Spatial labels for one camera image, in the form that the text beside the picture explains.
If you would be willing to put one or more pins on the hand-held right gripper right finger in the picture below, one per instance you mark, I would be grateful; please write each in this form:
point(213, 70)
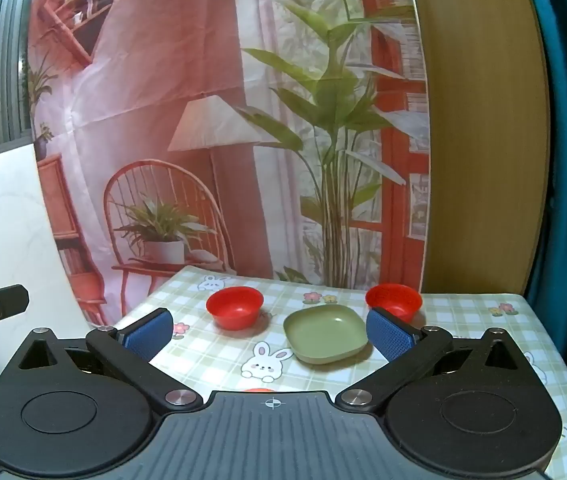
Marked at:
point(388, 336)

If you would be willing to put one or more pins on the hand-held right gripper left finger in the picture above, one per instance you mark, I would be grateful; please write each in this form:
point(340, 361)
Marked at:
point(148, 334)

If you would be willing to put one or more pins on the red plastic bowl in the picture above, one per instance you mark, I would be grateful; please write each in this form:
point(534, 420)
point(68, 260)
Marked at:
point(233, 307)
point(396, 297)
point(258, 389)

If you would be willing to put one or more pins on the green square plate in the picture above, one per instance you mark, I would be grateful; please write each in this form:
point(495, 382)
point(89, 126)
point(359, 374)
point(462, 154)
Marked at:
point(324, 332)

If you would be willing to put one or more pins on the white marble board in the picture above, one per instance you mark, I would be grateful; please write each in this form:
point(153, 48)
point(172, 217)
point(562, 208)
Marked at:
point(8, 220)

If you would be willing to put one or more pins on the green checkered bunny tablecloth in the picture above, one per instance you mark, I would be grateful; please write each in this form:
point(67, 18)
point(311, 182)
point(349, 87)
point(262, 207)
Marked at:
point(313, 377)

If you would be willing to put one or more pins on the wooden panel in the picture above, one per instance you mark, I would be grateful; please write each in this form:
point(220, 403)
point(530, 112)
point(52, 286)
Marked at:
point(483, 135)

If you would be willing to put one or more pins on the printed wall cloth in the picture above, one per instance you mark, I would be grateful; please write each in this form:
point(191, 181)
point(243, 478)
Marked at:
point(213, 85)

